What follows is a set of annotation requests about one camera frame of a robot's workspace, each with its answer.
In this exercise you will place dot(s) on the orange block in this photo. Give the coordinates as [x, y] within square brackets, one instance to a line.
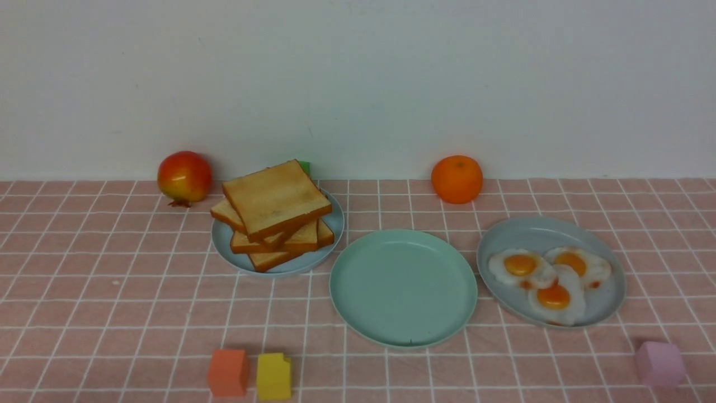
[228, 373]

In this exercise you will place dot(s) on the red apple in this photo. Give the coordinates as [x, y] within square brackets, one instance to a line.
[185, 177]

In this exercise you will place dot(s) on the grey-blue egg plate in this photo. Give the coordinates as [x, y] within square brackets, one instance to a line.
[540, 234]

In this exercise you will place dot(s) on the light blue bread plate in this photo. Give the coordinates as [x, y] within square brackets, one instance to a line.
[334, 221]

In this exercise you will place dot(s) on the yellow block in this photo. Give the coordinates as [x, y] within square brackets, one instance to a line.
[274, 376]

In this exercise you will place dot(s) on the fried egg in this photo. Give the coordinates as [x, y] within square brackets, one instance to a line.
[592, 269]
[563, 302]
[522, 268]

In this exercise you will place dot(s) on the pink block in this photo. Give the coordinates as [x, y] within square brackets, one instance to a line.
[660, 364]

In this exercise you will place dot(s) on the orange fruit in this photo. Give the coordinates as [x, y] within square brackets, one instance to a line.
[457, 179]

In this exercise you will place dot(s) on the green centre plate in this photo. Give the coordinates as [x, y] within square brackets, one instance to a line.
[403, 289]

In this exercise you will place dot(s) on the toast slice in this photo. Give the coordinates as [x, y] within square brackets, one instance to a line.
[276, 199]
[265, 261]
[226, 215]
[308, 238]

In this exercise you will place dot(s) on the green block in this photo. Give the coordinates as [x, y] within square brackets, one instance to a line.
[306, 167]

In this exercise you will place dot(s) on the pink checkered tablecloth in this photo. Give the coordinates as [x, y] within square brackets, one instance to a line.
[111, 295]

